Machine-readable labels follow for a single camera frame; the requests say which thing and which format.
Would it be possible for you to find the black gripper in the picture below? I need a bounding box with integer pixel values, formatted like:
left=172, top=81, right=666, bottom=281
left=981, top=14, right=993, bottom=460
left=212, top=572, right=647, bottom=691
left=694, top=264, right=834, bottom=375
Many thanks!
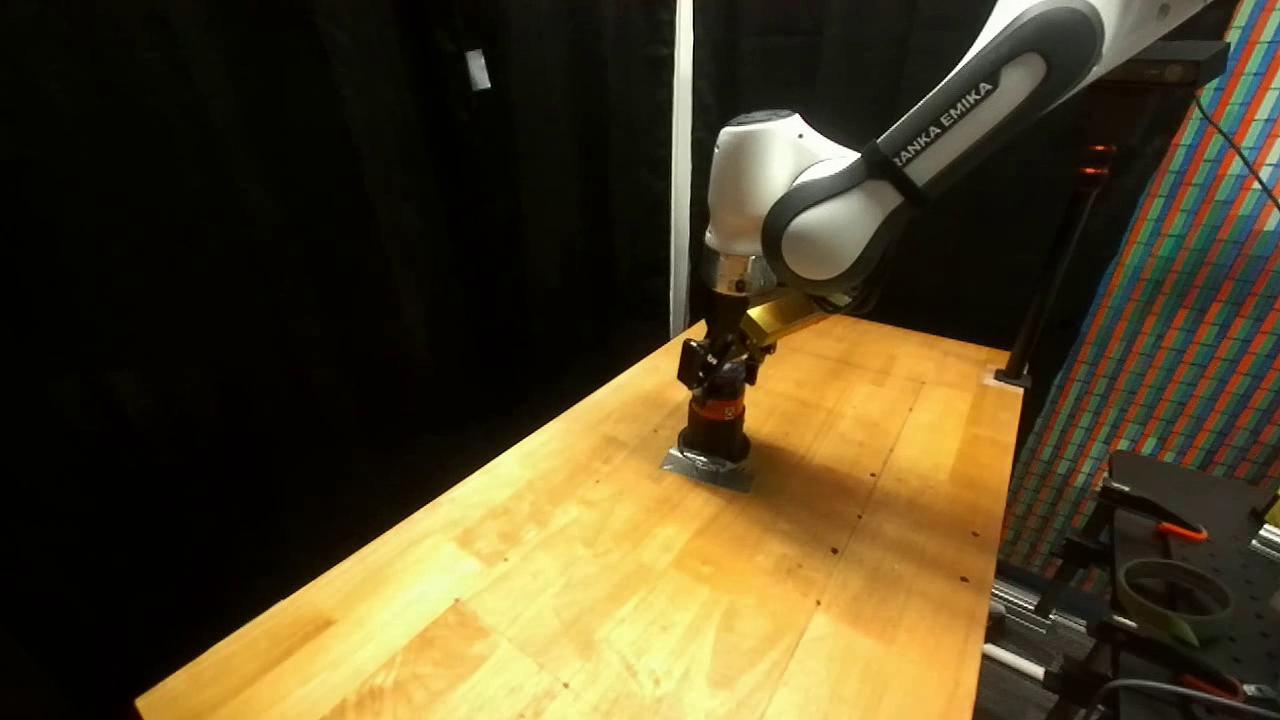
left=675, top=286, right=781, bottom=401

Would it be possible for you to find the dark bottle with red label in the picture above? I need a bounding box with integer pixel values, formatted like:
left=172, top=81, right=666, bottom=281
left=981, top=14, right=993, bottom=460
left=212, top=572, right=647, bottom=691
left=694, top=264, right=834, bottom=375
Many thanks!
left=675, top=375, right=755, bottom=468

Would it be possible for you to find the white vertical pole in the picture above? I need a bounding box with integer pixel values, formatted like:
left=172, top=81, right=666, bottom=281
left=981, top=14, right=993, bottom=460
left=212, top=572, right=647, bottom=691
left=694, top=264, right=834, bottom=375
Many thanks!
left=662, top=0, right=701, bottom=340

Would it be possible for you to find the black stand with orange clamp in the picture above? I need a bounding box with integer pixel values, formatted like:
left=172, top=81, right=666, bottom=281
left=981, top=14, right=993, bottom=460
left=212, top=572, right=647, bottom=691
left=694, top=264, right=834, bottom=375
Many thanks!
left=994, top=131, right=1126, bottom=393

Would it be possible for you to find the small white tag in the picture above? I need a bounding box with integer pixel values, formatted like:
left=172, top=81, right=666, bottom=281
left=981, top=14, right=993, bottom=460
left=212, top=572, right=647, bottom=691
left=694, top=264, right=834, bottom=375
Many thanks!
left=461, top=44, right=494, bottom=98

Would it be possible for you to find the colourful patterned board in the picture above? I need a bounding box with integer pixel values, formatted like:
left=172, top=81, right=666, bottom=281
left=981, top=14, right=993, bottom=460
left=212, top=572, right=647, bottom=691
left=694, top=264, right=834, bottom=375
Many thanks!
left=998, top=0, right=1280, bottom=580

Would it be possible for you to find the grey perforated metal plate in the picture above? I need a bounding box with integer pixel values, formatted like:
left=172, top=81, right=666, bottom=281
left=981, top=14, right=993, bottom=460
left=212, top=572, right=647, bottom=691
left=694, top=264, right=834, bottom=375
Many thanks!
left=1065, top=448, right=1280, bottom=695

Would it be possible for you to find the tape roll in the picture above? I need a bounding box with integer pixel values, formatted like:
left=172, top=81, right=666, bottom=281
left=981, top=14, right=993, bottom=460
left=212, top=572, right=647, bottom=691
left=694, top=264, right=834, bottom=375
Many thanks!
left=1115, top=554, right=1239, bottom=647

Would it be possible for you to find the aluminium rail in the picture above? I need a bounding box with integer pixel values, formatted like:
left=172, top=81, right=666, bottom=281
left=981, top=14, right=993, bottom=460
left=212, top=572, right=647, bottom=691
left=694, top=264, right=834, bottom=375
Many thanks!
left=981, top=572, right=1115, bottom=703

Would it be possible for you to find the black cable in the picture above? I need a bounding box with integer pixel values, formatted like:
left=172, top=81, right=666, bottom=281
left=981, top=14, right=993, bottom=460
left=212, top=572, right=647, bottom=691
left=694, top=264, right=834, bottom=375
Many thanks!
left=1186, top=85, right=1280, bottom=211

